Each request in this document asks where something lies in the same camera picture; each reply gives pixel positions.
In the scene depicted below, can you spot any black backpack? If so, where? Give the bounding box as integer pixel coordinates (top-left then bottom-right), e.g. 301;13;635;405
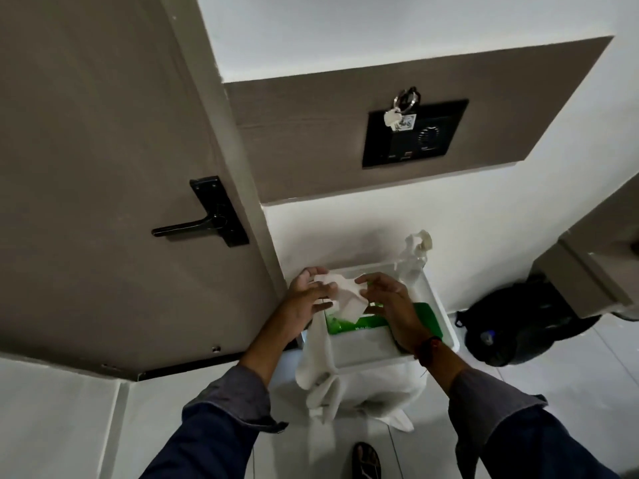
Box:
455;273;603;368

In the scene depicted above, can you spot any brown wooden cabinet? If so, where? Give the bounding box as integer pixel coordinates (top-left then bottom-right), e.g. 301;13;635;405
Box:
530;173;639;323

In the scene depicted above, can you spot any white plastic bag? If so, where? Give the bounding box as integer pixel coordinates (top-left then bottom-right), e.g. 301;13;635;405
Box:
337;356;425;434

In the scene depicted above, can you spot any white towel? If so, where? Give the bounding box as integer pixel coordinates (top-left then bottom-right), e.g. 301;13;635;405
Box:
295;314;344;425

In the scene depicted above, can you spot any brown wooden wall panel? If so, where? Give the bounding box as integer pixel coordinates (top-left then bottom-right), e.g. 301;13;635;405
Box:
224;36;614;205

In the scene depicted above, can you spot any person's left forearm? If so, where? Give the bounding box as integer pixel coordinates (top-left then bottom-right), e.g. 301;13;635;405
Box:
141;318;306;479

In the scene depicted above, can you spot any person's left hand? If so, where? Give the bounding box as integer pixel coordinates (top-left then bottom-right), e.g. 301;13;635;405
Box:
279;266;336;341

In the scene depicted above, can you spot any person's right forearm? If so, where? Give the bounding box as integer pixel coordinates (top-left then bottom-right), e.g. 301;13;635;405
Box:
413;338;621;479

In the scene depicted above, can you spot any white wet wipe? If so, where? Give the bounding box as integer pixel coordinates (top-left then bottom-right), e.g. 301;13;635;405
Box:
313;273;381;326

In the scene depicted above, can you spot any key bunch on metal ring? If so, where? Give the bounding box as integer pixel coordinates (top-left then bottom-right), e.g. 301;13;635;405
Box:
383;86;421;132

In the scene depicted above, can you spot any red wrist band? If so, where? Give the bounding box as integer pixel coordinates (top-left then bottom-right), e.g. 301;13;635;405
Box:
416;335;444;368

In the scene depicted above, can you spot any brown wooden door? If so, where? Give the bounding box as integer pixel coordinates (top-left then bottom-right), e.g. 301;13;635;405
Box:
0;0;289;383

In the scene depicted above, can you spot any black door handle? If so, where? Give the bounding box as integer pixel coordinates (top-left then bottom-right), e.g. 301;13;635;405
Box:
151;176;250;248

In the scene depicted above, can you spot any green wipes packet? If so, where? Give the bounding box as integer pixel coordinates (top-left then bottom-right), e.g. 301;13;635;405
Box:
324;302;443;341

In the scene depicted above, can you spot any black sandal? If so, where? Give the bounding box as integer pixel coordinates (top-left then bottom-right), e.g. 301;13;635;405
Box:
351;442;383;479

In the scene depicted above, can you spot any person's right hand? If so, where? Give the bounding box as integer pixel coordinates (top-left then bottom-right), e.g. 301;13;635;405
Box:
354;272;431;353

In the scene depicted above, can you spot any white plastic tray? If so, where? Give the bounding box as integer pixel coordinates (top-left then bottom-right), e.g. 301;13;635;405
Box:
299;266;460;371

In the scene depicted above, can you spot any black wall switch panel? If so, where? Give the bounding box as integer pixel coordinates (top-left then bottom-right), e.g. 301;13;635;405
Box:
362;98;469;169

